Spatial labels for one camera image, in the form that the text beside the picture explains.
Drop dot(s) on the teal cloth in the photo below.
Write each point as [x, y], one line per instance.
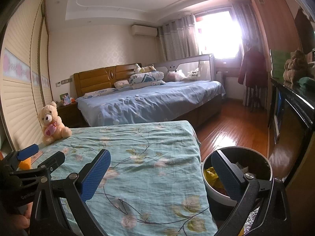
[306, 82]

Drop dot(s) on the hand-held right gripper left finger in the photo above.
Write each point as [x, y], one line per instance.
[94, 174]

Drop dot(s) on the pink card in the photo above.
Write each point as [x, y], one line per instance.
[37, 156]

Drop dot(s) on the brown plush toy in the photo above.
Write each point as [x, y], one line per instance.
[295, 66]

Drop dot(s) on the teal floral tablecloth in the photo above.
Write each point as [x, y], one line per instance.
[152, 152]

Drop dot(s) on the black white trash bin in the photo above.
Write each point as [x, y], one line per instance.
[260, 162]

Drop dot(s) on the person's left hand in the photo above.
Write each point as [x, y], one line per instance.
[22, 221]

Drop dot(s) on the small window desk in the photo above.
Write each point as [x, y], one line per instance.
[227, 65]

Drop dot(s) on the orange plastic mesh cup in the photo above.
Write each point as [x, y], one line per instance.
[25, 164]

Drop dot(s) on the pink white plush toy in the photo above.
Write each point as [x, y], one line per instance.
[174, 75]

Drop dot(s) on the yellow plush toy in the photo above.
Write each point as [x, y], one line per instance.
[149, 68]

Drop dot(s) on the flat floral pillow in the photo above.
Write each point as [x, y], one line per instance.
[98, 93]

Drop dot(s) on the black glass cabinet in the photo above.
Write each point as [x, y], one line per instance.
[297, 118]

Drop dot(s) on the dark red coat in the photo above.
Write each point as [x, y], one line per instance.
[252, 66]

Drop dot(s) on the grey bed guard rail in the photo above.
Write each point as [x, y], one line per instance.
[196, 61]

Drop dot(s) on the small white pillow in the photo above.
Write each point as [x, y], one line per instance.
[121, 84]

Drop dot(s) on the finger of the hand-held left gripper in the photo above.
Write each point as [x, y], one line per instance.
[28, 152]
[53, 162]

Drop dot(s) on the cream teddy bear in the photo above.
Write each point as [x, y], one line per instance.
[50, 118]

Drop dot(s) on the stack of green boxes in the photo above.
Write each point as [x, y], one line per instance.
[278, 64]

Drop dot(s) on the wooden headboard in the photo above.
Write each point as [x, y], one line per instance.
[98, 78]

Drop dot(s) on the wall switch panel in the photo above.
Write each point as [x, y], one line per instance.
[64, 81]

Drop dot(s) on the white bunny plush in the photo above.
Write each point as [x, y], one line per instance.
[137, 68]

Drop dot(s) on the grey patterned curtain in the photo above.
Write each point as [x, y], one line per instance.
[242, 22]
[177, 39]

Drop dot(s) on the photo frame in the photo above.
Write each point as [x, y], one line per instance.
[65, 99]

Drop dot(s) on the bed with blue sheet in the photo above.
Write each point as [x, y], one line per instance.
[152, 100]

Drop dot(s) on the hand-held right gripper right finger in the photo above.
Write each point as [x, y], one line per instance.
[227, 174]

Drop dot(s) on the white air conditioner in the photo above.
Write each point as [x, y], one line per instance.
[144, 30]

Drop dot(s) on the white blue printed pillow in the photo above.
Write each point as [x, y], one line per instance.
[145, 78]

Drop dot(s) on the bright window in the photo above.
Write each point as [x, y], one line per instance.
[219, 34]

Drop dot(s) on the coat rack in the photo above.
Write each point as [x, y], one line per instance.
[254, 98]

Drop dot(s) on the yellow packet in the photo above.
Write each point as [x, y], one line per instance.
[210, 174]

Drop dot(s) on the white plush with label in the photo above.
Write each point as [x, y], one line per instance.
[193, 74]

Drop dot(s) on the tall wooden wardrobe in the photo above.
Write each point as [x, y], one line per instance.
[275, 24]

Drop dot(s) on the silver bubble wrap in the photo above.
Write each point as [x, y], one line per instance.
[251, 222]

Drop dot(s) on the cream louvered wardrobe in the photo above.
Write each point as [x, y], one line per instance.
[22, 91]

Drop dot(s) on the wooden nightstand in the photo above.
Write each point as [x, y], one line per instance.
[69, 115]

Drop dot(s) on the white tissue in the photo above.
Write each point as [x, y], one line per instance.
[242, 168]

